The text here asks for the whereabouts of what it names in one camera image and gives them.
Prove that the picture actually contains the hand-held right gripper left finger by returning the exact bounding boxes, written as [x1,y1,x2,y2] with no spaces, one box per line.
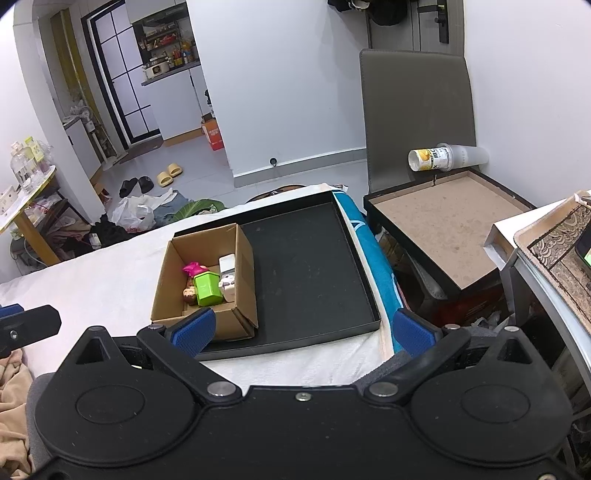
[60,308,242,400]

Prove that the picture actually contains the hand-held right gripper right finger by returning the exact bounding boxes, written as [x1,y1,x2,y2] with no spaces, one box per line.
[363,308,543,400]

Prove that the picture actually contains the green cube toy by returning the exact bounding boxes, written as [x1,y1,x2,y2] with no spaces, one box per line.
[193,271,223,308]

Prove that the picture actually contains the purple and white cube toy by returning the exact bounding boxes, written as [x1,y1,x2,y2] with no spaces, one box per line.
[218,271,237,303]

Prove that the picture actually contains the brown cardboard box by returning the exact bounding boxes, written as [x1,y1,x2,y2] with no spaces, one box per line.
[151,223,259,342]

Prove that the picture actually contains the black tray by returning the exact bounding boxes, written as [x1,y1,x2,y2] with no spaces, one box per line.
[173,190,382,361]

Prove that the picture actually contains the beige blanket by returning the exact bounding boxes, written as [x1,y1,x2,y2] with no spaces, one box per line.
[0,348,35,480]

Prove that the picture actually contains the round table yellow leg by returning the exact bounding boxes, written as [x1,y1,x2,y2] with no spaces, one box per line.
[0,165,58,266]

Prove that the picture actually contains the clutter under round table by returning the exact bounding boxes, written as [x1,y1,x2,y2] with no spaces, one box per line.
[9,191,93,264]

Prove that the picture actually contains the black clothes pile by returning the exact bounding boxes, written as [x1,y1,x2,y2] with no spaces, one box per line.
[89,217,127,247]

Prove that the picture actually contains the grey metal stand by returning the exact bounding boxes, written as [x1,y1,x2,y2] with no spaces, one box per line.
[501,251,591,416]

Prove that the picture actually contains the green cloth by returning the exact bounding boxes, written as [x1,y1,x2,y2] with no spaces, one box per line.
[173,198,227,220]

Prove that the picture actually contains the grey-blue clothes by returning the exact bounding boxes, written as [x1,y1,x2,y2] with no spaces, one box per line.
[152,191,195,224]

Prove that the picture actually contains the white plastic bag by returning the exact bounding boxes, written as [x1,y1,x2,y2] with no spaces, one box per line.
[111,195,156,232]

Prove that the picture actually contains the clear glass jar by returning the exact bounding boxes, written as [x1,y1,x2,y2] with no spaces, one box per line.
[10,141,40,192]

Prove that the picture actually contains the white flat board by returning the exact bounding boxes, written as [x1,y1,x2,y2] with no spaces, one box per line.
[484,189,591,271]

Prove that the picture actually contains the patterned brown tray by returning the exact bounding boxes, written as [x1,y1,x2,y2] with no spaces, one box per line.
[513,194,591,333]

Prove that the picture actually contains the stacked disposable cups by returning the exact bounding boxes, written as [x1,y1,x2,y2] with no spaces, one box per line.
[407,143,489,172]

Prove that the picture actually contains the black phone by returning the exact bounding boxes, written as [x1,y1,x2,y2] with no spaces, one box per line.
[575,226,591,271]

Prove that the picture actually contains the orange cardboard box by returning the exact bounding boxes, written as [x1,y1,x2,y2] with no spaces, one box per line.
[202,119,225,151]

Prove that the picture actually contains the white standing fan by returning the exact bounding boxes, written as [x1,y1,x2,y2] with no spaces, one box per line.
[69,99,118,167]

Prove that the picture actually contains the grey chair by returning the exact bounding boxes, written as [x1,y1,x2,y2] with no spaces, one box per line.
[359,48,477,197]

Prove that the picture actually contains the white kitchen cabinet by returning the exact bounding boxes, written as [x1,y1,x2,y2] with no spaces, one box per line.
[141,62,208,139]

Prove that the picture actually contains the black framed glass door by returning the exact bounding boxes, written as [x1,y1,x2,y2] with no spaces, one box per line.
[88,0,164,151]

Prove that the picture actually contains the kitchen shelf with bottles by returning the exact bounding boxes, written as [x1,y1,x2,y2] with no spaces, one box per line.
[134,7,200,70]

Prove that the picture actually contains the white door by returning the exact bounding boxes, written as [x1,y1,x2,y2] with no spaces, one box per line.
[418,0,465,58]

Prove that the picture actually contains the hanging black clothes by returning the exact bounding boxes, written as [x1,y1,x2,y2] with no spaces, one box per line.
[327,0,419,26]

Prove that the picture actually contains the black picture frame brown board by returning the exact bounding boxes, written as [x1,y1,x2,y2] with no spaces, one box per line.
[363,168,537,301]

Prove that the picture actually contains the black door lock handle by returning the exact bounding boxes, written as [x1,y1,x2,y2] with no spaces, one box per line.
[418,0,451,44]

